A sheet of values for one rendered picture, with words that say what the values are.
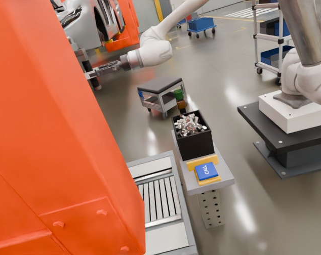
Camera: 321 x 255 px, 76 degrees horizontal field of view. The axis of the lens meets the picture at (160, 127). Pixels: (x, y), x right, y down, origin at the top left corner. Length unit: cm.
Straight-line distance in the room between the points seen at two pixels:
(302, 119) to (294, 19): 49
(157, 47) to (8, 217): 81
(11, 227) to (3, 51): 37
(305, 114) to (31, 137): 114
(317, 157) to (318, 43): 73
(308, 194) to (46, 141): 124
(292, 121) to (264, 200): 44
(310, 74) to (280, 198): 65
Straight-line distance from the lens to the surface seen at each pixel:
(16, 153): 40
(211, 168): 78
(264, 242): 117
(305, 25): 96
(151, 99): 246
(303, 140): 120
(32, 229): 56
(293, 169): 145
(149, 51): 100
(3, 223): 57
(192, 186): 77
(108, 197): 43
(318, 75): 103
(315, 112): 125
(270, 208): 127
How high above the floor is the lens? 101
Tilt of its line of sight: 29 degrees down
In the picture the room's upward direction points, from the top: 18 degrees counter-clockwise
